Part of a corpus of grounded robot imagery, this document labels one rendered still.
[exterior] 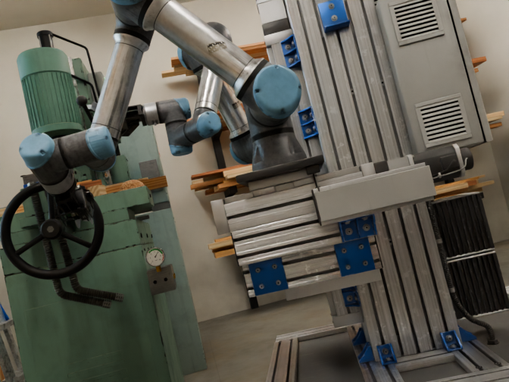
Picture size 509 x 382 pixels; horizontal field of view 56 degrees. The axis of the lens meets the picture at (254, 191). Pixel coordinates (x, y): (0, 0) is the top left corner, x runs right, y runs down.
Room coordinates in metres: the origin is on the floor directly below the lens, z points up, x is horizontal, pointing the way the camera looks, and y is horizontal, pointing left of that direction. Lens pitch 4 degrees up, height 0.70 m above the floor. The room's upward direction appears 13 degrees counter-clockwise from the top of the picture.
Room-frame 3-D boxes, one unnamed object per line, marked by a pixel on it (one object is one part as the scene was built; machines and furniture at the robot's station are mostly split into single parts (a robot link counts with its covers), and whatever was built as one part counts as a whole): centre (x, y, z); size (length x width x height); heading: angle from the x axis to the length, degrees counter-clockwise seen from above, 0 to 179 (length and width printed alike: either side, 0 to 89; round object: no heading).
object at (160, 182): (1.75, 0.57, 0.92); 0.54 x 0.02 x 0.04; 99
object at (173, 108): (1.62, 0.20, 1.13); 0.11 x 0.08 x 0.09; 99
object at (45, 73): (1.74, 0.65, 1.32); 0.18 x 0.18 x 0.31
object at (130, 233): (1.86, 0.67, 0.76); 0.57 x 0.45 x 0.09; 9
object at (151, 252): (1.57, 0.36, 0.65); 0.06 x 0.04 x 0.08; 99
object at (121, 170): (1.94, 0.52, 1.02); 0.09 x 0.07 x 0.12; 99
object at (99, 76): (2.08, 0.56, 1.40); 0.10 x 0.06 x 0.16; 9
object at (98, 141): (1.12, 0.35, 0.95); 0.11 x 0.11 x 0.08; 8
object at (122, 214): (1.68, 0.64, 0.82); 0.40 x 0.21 x 0.04; 99
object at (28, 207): (1.54, 0.64, 0.91); 0.15 x 0.14 x 0.09; 99
